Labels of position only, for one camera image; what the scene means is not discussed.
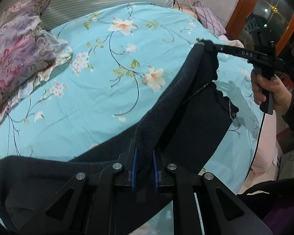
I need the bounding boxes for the black pants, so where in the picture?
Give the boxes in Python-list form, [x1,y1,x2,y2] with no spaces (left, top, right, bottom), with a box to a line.
[0,40,238,234]

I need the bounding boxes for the person's right hand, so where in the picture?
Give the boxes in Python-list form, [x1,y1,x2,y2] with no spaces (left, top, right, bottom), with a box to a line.
[251,70,292,115]

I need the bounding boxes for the purple checked pillow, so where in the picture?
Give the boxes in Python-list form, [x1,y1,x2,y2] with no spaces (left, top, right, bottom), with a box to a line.
[192,1,227,36]

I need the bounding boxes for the wooden framed glass door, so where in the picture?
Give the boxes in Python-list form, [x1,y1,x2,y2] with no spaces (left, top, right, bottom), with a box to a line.
[226,0,294,55]

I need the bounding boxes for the pink under sheet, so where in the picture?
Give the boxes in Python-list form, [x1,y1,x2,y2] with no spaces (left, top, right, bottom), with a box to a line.
[239,112,278,194]

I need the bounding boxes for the turquoise floral bed sheet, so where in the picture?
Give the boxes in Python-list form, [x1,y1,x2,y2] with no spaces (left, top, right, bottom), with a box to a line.
[0,2,265,235]

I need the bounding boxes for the purple pink floral pillow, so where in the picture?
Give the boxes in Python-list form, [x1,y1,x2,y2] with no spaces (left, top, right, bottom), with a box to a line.
[0,0,73,125]

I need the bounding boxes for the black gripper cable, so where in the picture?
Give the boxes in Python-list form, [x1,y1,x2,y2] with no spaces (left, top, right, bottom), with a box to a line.
[235,112,266,195]

